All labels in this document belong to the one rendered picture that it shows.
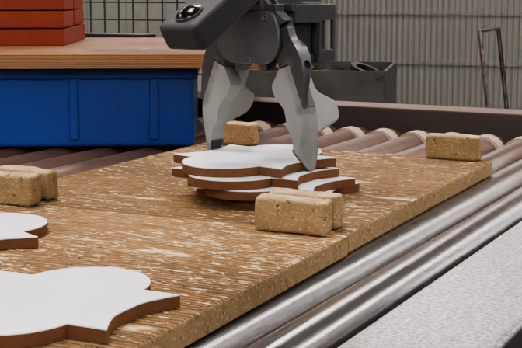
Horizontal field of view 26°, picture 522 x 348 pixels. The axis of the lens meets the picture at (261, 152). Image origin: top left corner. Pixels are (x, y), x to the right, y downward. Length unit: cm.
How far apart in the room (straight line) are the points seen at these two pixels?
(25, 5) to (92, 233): 80
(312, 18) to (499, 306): 37
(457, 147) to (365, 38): 937
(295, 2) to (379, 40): 953
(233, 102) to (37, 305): 46
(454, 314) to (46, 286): 25
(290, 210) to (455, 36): 958
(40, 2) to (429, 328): 103
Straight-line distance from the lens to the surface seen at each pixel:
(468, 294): 78
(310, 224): 84
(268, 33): 98
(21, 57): 141
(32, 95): 144
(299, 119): 97
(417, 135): 157
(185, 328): 63
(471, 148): 122
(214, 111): 103
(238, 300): 69
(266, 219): 85
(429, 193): 103
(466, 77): 1040
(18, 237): 82
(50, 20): 161
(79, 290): 67
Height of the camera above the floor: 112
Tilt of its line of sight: 8 degrees down
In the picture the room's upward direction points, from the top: straight up
